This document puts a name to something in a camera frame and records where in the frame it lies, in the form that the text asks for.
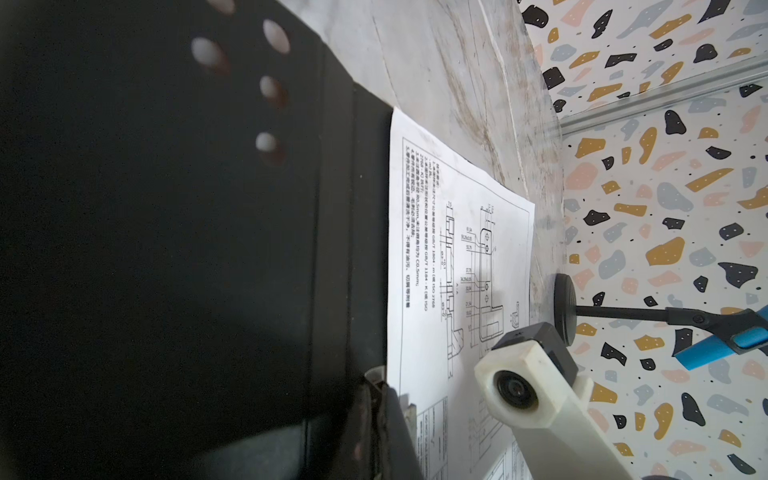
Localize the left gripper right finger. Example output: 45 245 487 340
376 385 423 480

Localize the blue toy microphone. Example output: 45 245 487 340
673 306 767 370

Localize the orange folder black inside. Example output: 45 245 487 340
1 1 392 479

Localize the printed paper sheet with diagram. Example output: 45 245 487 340
386 110 535 479

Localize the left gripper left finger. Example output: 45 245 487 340
327 383 380 479

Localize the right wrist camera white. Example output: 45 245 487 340
474 323 633 479

